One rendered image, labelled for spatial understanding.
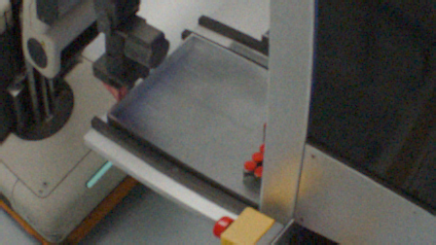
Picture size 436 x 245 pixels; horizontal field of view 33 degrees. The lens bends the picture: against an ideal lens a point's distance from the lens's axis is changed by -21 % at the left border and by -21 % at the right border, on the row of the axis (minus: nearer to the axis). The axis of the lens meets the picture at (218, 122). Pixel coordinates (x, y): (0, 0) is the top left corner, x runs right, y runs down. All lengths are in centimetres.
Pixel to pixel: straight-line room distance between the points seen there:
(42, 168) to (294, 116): 131
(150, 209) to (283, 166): 138
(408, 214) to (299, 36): 31
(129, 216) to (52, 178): 36
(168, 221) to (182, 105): 95
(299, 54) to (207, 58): 68
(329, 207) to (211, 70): 55
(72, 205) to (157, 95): 74
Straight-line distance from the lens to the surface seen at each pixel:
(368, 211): 121
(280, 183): 128
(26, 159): 240
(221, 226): 133
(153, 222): 257
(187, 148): 159
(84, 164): 236
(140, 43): 146
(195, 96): 167
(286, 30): 106
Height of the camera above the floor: 211
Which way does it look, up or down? 49 degrees down
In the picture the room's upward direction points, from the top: straight up
